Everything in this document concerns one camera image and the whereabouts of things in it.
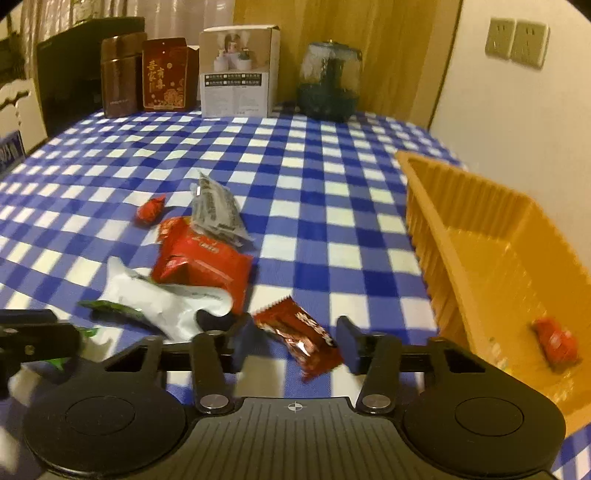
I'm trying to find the brown tea canister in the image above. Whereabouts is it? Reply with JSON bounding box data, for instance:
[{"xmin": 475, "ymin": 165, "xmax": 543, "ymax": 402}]
[{"xmin": 100, "ymin": 32, "xmax": 148, "ymax": 119}]

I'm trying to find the large red snack packet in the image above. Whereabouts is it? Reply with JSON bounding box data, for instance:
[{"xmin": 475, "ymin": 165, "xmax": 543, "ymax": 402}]
[{"xmin": 151, "ymin": 217, "xmax": 256, "ymax": 315}]

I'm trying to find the white snack packet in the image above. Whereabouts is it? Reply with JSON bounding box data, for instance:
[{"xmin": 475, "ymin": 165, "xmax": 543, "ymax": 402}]
[{"xmin": 102, "ymin": 257, "xmax": 235, "ymax": 343}]

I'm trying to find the red gold patterned box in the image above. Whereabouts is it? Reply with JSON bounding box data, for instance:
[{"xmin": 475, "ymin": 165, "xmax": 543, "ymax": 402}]
[{"xmin": 141, "ymin": 38, "xmax": 201, "ymax": 113}]

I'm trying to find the grey printed snack packet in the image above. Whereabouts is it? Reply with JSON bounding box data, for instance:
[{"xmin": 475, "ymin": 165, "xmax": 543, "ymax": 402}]
[{"xmin": 190, "ymin": 170, "xmax": 255, "ymax": 251}]

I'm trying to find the small red wrapped candy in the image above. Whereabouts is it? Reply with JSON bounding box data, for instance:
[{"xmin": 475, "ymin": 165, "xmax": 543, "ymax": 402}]
[{"xmin": 136, "ymin": 194, "xmax": 167, "ymax": 227}]

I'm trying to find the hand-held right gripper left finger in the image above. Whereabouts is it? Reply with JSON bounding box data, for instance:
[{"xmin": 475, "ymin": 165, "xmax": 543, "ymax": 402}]
[{"xmin": 105, "ymin": 316, "xmax": 257, "ymax": 415}]

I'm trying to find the sheer pale curtain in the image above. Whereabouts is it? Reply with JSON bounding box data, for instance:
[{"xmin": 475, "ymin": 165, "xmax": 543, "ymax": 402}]
[{"xmin": 7, "ymin": 0, "xmax": 237, "ymax": 51}]

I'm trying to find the dark green glass jar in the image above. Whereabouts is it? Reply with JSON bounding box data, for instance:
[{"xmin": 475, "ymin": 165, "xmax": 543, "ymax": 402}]
[{"xmin": 296, "ymin": 42, "xmax": 363, "ymax": 123}]

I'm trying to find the white product box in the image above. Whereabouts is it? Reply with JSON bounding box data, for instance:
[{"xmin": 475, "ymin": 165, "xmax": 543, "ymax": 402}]
[{"xmin": 199, "ymin": 25, "xmax": 282, "ymax": 119}]

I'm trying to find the bright green snack packet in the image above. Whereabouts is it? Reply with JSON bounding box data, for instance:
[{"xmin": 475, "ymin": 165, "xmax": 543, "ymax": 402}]
[{"xmin": 48, "ymin": 326, "xmax": 101, "ymax": 371}]

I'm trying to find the beige wall socket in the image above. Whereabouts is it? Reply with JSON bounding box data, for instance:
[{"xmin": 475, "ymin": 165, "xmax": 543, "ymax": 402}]
[
  {"xmin": 483, "ymin": 17, "xmax": 516, "ymax": 60},
  {"xmin": 510, "ymin": 20, "xmax": 550, "ymax": 70}
]

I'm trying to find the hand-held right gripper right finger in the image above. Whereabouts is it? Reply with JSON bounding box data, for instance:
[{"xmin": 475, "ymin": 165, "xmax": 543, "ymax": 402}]
[{"xmin": 336, "ymin": 316, "xmax": 485, "ymax": 415}]

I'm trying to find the blue sign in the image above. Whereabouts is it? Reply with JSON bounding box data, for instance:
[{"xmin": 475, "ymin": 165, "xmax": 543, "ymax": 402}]
[{"xmin": 0, "ymin": 130, "xmax": 25, "ymax": 177}]

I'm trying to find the black box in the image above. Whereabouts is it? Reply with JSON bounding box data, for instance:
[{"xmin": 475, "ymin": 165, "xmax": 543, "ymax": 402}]
[{"xmin": 36, "ymin": 17, "xmax": 147, "ymax": 138}]

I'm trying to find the dark green snack packet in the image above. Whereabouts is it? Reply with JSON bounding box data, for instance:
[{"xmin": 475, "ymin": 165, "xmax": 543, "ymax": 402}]
[{"xmin": 78, "ymin": 299, "xmax": 155, "ymax": 326}]

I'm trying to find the dark red snack packet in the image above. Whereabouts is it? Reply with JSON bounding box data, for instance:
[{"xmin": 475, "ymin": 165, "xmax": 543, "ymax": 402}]
[{"xmin": 253, "ymin": 296, "xmax": 345, "ymax": 382}]

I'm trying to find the yellow plastic tray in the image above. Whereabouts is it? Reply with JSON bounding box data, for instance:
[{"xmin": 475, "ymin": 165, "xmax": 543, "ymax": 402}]
[{"xmin": 396, "ymin": 150, "xmax": 587, "ymax": 437}]

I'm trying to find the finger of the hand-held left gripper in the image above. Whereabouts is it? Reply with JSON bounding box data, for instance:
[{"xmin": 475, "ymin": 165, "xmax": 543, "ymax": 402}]
[
  {"xmin": 0, "ymin": 309, "xmax": 59, "ymax": 326},
  {"xmin": 0, "ymin": 323, "xmax": 83, "ymax": 371}
]

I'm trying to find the white carved furniture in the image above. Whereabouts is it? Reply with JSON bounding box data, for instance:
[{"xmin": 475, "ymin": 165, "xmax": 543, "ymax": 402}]
[{"xmin": 0, "ymin": 76, "xmax": 48, "ymax": 155}]

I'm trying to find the blue white checkered tablecloth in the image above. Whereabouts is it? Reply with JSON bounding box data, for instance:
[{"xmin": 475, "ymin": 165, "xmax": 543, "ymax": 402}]
[{"xmin": 0, "ymin": 104, "xmax": 591, "ymax": 480}]

